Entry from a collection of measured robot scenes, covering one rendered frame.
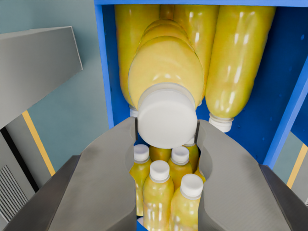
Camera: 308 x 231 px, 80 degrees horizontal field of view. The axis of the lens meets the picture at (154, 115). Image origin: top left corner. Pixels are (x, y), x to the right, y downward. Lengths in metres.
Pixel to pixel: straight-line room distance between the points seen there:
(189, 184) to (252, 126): 0.17
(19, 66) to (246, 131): 0.91
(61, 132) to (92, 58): 0.79
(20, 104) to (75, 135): 0.98
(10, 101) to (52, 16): 0.80
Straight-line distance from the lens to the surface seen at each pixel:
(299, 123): 0.79
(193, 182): 0.36
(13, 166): 2.24
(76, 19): 1.50
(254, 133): 0.42
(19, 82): 0.99
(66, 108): 1.76
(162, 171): 0.37
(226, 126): 0.34
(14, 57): 1.00
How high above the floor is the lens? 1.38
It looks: 60 degrees down
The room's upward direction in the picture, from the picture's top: 176 degrees counter-clockwise
